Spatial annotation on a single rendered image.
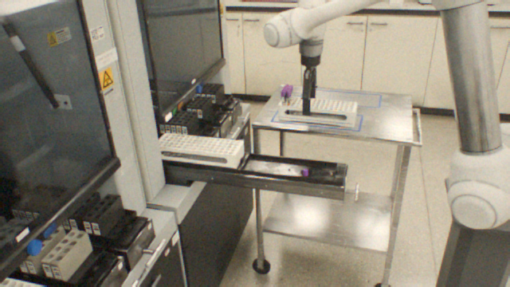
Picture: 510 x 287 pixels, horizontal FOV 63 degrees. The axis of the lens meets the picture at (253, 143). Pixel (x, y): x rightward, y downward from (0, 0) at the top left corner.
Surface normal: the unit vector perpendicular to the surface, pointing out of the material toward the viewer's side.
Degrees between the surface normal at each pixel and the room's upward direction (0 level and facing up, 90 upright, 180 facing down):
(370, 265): 0
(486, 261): 90
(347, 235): 0
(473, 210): 96
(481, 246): 90
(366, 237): 0
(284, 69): 90
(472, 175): 78
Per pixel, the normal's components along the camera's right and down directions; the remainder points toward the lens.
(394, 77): -0.26, 0.47
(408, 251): -0.04, -0.88
